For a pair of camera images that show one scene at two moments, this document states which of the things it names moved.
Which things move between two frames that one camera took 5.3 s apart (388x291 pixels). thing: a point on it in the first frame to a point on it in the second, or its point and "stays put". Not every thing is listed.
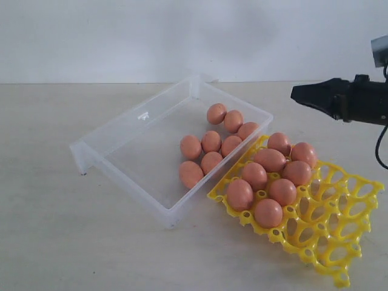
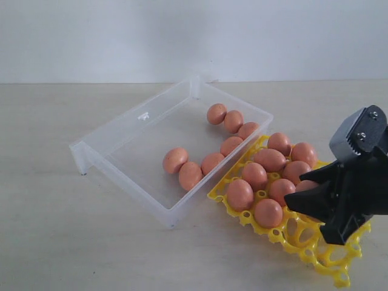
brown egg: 271,160 stays put
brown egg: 304,152 stays put
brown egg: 211,141 to 305,185
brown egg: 229,143 stays put
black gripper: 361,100 to 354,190
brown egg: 240,195 stays put
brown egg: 279,142 stays put
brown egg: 191,147 to 174,159
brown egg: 256,174 stays put
